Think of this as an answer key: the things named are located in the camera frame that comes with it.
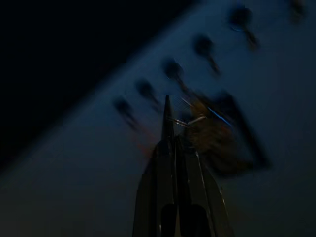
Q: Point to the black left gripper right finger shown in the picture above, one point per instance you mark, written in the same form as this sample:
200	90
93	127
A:
197	197

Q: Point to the hanging key with dark head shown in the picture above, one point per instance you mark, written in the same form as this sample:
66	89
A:
145	88
204	46
240	17
173	69

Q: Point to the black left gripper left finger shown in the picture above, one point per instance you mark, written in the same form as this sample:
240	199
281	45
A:
160	177

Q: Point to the black framed card holder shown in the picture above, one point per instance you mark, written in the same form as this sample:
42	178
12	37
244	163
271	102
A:
249	130

